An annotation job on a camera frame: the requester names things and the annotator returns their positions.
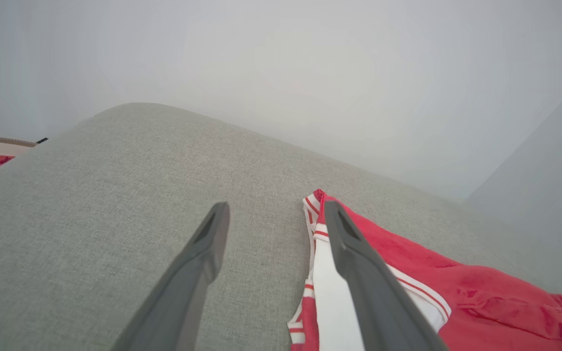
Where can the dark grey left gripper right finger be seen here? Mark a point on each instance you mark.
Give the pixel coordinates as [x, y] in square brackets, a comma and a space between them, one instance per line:
[373, 292]

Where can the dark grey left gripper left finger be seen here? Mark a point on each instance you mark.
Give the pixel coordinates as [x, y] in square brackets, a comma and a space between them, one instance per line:
[188, 282]

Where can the red and white jersey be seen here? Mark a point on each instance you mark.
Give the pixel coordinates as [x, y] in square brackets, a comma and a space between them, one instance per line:
[481, 302]

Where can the grey fabric sofa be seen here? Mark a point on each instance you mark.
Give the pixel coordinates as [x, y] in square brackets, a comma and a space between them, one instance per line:
[115, 195]

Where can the black framed panel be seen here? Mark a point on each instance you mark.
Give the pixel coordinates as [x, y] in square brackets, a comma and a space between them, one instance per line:
[42, 141]

